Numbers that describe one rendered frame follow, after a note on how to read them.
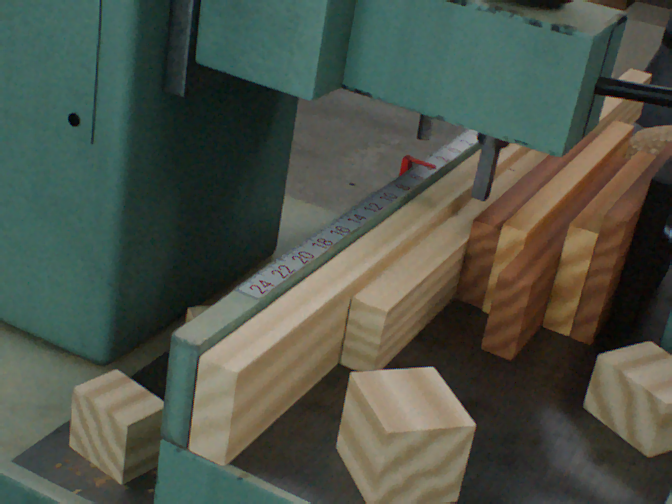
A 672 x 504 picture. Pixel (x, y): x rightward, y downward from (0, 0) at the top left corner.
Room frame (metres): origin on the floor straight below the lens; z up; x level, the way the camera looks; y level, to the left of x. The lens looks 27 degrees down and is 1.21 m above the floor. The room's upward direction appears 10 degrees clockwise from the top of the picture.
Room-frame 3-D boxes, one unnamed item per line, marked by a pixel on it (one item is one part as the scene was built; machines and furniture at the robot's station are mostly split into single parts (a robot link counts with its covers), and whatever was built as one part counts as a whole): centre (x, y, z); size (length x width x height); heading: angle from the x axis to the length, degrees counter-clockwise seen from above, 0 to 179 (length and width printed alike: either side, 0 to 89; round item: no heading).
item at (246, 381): (0.69, -0.07, 0.93); 0.60 x 0.02 x 0.05; 157
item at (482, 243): (0.69, -0.12, 0.93); 0.21 x 0.02 x 0.05; 157
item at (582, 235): (0.65, -0.16, 0.93); 0.15 x 0.02 x 0.07; 157
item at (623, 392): (0.50, -0.16, 0.92); 0.05 x 0.04 x 0.03; 39
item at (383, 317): (0.76, -0.12, 0.92); 0.55 x 0.02 x 0.04; 157
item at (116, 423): (0.53, 0.11, 0.82); 0.05 x 0.03 x 0.04; 55
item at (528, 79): (0.65, -0.06, 1.03); 0.14 x 0.07 x 0.09; 67
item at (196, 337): (0.69, -0.06, 0.93); 0.60 x 0.02 x 0.06; 157
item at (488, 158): (0.64, -0.07, 0.97); 0.01 x 0.01 x 0.05; 67
